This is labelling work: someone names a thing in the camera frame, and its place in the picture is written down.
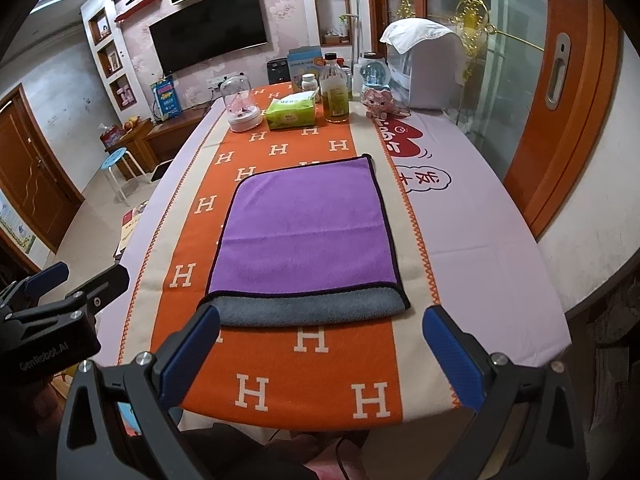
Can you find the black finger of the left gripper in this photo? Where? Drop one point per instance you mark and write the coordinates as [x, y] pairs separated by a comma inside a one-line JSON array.
[[87, 299]]

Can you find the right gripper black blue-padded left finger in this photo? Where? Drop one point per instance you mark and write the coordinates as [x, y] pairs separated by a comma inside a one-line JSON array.
[[116, 422]]

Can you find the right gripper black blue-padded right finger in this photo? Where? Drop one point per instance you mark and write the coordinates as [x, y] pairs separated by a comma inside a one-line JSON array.
[[550, 442]]

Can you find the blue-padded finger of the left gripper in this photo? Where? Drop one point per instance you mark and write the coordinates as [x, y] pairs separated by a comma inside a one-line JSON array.
[[25, 294]]

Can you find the purple and grey towel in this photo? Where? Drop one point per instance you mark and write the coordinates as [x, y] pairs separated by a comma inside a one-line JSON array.
[[307, 246]]

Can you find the brown wooden door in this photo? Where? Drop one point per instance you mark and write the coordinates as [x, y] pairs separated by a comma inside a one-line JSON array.
[[32, 178]]

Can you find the red gift box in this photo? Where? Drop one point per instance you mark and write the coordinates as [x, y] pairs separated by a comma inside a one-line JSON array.
[[110, 135]]

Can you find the wooden tv cabinet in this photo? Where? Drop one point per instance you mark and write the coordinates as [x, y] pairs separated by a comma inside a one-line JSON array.
[[152, 144]]

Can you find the blue standing sign board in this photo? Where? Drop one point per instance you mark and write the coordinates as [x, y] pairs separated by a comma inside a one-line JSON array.
[[166, 102]]

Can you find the glass dome on white base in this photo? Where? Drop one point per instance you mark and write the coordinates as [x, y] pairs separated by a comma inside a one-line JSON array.
[[243, 113]]

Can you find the green tissue pack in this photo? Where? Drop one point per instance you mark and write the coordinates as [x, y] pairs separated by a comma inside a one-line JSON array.
[[295, 111]]

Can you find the small black speaker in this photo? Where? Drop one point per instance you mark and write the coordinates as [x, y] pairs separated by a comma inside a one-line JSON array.
[[278, 71]]

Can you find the small white pill bottle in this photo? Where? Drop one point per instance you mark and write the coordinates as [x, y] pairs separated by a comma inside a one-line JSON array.
[[309, 83]]

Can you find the black flat screen television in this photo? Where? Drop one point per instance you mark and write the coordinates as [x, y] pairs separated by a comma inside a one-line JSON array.
[[207, 29]]

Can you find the blue and white carton box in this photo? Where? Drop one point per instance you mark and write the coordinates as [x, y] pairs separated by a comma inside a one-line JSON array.
[[304, 60]]

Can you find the glass bottle with yellow liquid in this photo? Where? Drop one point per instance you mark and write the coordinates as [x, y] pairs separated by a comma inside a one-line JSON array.
[[334, 91]]

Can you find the pink plush toy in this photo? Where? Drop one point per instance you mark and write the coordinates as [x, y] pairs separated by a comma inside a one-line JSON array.
[[381, 105]]

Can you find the snow globe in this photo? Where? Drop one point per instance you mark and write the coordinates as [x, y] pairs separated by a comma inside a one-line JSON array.
[[373, 71]]

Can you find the white appliance with cloth cover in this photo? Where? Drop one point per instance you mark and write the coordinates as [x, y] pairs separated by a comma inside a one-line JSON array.
[[426, 62]]

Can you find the orange sliding door frame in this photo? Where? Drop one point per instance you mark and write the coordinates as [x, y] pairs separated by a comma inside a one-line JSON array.
[[573, 96]]

